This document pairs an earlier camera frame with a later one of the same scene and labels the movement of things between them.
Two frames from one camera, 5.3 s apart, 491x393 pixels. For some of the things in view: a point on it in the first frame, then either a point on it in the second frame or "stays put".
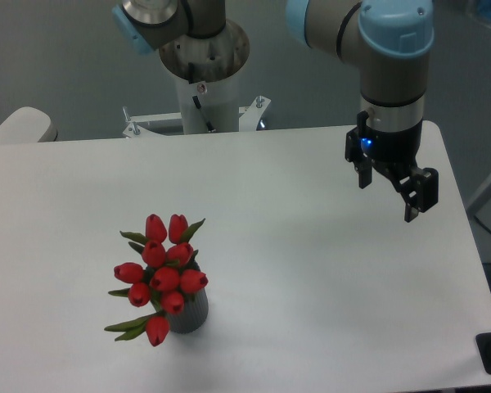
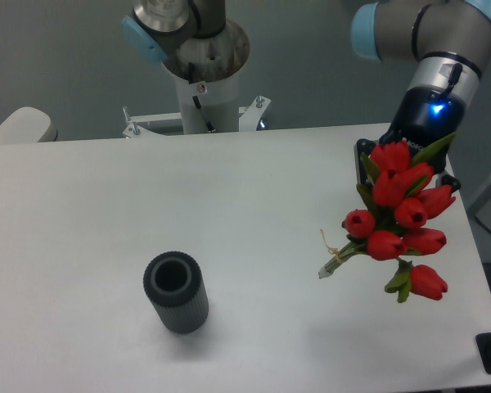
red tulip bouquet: [165, 275] → [398, 186]
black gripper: [398, 151] → [425, 116]
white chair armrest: [26, 124] stays put
